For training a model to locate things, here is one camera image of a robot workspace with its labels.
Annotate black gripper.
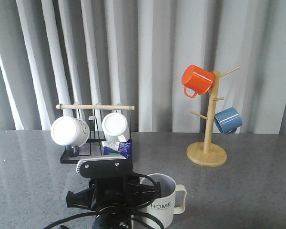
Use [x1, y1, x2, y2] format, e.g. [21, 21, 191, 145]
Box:
[66, 155, 161, 229]

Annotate blue white milk carton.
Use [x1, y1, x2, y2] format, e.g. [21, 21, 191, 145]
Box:
[102, 141, 133, 160]

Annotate cream HOME mug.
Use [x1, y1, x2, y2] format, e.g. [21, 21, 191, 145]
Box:
[140, 173, 187, 228]

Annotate white ribbed mug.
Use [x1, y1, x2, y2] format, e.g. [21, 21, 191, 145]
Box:
[102, 113, 130, 142]

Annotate white round smiley mug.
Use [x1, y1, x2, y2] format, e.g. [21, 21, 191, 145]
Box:
[51, 116, 90, 147]

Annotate wooden mug tree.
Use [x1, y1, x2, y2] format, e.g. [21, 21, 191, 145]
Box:
[186, 66, 240, 167]

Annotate orange mug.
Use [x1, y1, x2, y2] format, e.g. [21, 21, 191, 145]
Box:
[182, 65, 215, 98]

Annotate blue mug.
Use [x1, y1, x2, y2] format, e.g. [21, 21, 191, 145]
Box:
[214, 107, 243, 135]

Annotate grey pleated curtain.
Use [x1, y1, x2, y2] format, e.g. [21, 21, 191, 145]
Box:
[0, 0, 286, 134]

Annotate black wire mug rack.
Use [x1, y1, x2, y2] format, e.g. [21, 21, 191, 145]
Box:
[60, 104, 135, 165]

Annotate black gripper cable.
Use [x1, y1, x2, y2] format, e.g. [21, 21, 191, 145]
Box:
[41, 173, 165, 229]

